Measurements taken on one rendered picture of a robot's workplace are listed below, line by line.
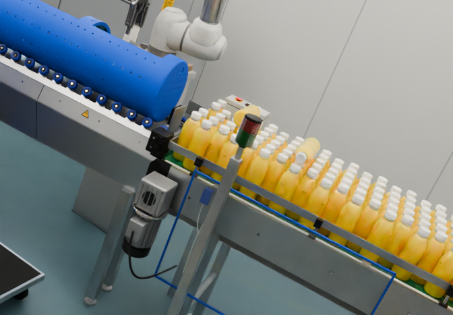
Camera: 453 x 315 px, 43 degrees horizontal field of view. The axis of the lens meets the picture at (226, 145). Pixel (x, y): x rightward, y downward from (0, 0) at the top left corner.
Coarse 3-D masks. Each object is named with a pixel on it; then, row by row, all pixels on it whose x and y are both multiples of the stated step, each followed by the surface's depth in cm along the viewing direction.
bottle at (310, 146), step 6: (306, 138) 225; (312, 138) 223; (300, 144) 217; (306, 144) 213; (312, 144) 216; (318, 144) 222; (300, 150) 210; (306, 150) 210; (312, 150) 212; (318, 150) 222; (312, 156) 211; (306, 162) 211
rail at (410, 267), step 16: (176, 144) 219; (192, 160) 219; (208, 160) 217; (240, 176) 214; (256, 192) 213; (288, 208) 210; (304, 208) 209; (352, 240) 204; (384, 256) 202; (416, 272) 199
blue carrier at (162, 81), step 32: (0, 0) 242; (32, 0) 242; (0, 32) 244; (32, 32) 238; (64, 32) 234; (96, 32) 234; (64, 64) 237; (96, 64) 231; (128, 64) 228; (160, 64) 227; (128, 96) 230; (160, 96) 229
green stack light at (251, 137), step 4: (240, 128) 191; (240, 132) 190; (244, 132) 189; (236, 136) 192; (240, 136) 190; (244, 136) 189; (248, 136) 189; (252, 136) 190; (236, 140) 192; (240, 140) 190; (244, 140) 190; (248, 140) 190; (252, 140) 191; (240, 144) 191; (244, 144) 190; (248, 144) 191; (252, 144) 192
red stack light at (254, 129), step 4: (244, 116) 191; (244, 120) 189; (248, 120) 188; (244, 124) 189; (248, 124) 188; (252, 124) 188; (256, 124) 188; (260, 124) 189; (244, 128) 189; (248, 128) 188; (252, 128) 188; (256, 128) 189; (248, 132) 189; (252, 132) 189; (256, 132) 190
